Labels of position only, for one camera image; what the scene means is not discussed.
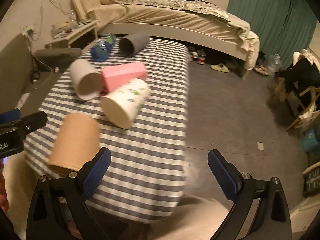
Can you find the teal curtain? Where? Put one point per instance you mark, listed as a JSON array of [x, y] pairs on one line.
[[283, 26]]

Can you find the beige trouser leg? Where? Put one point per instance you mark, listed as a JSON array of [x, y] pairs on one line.
[[192, 218]]

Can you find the pink rectangular box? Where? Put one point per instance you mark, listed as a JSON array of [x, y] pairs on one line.
[[116, 76]]

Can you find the large clear water jug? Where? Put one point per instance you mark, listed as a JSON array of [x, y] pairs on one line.
[[273, 64]]

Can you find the bed with beige sheet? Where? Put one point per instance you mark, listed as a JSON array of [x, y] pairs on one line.
[[233, 38]]

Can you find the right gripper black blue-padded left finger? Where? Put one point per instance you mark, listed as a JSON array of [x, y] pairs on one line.
[[45, 217]]

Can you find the white paper scrap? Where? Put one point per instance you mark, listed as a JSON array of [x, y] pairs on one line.
[[260, 146]]

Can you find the teal plastic basket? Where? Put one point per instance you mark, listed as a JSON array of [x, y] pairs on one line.
[[310, 140]]

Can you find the brown paper cup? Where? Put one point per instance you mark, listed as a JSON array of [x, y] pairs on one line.
[[77, 142]]

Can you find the grey white checkered tablecloth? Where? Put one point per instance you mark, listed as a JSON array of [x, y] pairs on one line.
[[145, 180]]

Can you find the person's left hand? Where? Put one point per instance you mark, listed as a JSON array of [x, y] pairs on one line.
[[3, 195]]

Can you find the patterned floral blanket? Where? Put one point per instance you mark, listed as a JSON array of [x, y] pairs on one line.
[[202, 7]]

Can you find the red white sneaker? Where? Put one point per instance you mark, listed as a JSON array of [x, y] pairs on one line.
[[201, 57]]

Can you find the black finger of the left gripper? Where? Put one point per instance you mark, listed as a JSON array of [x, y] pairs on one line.
[[15, 126]]

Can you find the dark grey cushioned stool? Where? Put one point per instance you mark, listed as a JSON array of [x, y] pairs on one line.
[[56, 59]]

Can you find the white cup green print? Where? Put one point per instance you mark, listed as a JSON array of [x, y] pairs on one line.
[[122, 105]]

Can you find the grey cup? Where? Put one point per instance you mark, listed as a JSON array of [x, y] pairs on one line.
[[132, 44]]

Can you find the green slipper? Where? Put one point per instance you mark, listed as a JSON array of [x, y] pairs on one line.
[[219, 67]]

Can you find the blue plastic water bottle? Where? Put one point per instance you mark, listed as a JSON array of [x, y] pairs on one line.
[[103, 47]]

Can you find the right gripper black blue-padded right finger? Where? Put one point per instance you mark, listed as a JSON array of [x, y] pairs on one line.
[[272, 216]]

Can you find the plain white paper cup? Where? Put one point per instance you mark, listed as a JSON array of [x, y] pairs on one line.
[[87, 81]]

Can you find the white power strip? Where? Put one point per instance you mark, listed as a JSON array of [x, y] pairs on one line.
[[28, 31]]

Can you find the wooden chair with clothes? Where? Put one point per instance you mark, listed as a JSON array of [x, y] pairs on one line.
[[298, 86]]

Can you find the white bedside table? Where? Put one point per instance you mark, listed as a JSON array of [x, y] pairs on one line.
[[78, 38]]

